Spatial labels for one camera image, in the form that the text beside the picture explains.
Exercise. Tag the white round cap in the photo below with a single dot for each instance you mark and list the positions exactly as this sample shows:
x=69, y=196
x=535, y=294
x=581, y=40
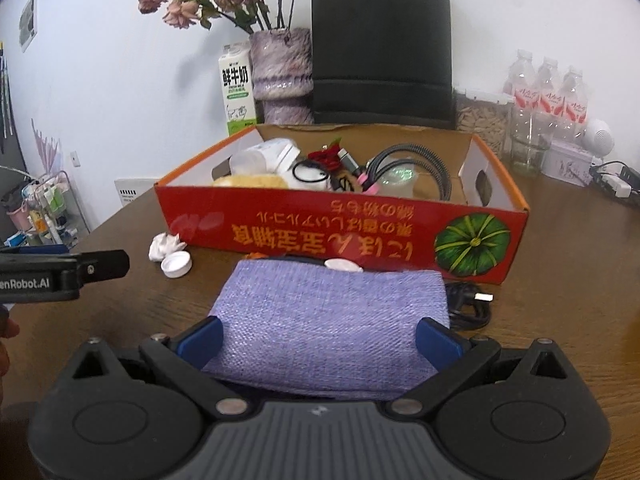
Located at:
x=176, y=263

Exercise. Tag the clear tape roll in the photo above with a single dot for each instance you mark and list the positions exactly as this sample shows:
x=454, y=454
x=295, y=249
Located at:
x=397, y=177

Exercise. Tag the white tin box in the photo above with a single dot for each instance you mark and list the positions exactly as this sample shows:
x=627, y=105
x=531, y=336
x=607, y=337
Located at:
x=567, y=165

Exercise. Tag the clear container of seeds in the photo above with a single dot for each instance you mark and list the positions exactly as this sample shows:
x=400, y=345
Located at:
x=482, y=122

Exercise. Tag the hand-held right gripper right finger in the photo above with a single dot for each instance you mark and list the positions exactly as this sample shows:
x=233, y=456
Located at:
x=437, y=342

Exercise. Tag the white wall socket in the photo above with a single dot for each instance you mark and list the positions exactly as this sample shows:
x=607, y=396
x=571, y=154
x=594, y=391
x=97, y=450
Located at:
x=76, y=159

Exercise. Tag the clear drinking glass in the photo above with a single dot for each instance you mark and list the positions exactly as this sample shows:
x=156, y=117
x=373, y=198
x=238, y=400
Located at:
x=530, y=155

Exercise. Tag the red cardboard box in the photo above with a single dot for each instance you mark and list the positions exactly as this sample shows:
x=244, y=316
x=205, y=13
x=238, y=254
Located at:
x=350, y=240

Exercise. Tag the purple fabric pouch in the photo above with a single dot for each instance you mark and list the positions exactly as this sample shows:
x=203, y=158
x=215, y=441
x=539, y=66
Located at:
x=325, y=320

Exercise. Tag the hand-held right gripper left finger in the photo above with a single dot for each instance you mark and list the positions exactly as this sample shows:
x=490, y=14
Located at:
x=200, y=342

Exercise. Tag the white green milk carton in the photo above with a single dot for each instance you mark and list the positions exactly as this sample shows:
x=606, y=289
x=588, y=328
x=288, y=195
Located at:
x=237, y=95

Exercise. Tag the framed wall picture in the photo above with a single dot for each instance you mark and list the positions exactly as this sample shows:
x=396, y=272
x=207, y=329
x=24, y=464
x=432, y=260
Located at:
x=28, y=20

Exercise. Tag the white charger plug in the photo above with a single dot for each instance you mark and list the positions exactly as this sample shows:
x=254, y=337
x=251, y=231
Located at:
x=621, y=187

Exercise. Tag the white oval plastic object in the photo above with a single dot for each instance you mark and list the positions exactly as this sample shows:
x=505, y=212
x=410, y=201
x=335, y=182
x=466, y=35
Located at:
x=342, y=265

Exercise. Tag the person's left hand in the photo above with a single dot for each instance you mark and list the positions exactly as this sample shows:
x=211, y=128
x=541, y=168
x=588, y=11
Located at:
x=9, y=329

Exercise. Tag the red fabric flower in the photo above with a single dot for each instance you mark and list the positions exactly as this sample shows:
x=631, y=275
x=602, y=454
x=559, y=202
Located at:
x=325, y=157

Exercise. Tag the purple flower wall sticker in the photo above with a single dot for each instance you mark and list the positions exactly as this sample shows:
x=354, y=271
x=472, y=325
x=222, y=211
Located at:
x=47, y=147

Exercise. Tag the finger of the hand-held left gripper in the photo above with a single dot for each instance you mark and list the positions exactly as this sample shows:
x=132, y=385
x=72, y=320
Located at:
x=107, y=266
x=40, y=249

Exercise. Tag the white round speaker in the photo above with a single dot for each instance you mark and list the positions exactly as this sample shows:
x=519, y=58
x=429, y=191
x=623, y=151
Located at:
x=600, y=137

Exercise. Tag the white plastic bottle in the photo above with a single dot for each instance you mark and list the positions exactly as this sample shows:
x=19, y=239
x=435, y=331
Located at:
x=260, y=157

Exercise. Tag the black power strip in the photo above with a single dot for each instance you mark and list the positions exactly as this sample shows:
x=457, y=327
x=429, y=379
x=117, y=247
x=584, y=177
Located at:
x=600, y=175

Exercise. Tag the yellow and white plush toy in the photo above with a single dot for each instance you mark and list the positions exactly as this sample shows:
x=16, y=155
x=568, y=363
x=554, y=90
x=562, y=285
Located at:
x=250, y=181

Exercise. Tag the black paper bag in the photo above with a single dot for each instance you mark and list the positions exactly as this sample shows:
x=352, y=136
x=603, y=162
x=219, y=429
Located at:
x=380, y=50

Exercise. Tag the grey refrigerator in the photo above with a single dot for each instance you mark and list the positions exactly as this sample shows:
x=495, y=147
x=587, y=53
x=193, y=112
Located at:
x=7, y=150

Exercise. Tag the white tissue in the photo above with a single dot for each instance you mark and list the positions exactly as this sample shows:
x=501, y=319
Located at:
x=165, y=246

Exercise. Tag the purple marbled vase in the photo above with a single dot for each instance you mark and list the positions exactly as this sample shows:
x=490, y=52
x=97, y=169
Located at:
x=280, y=70

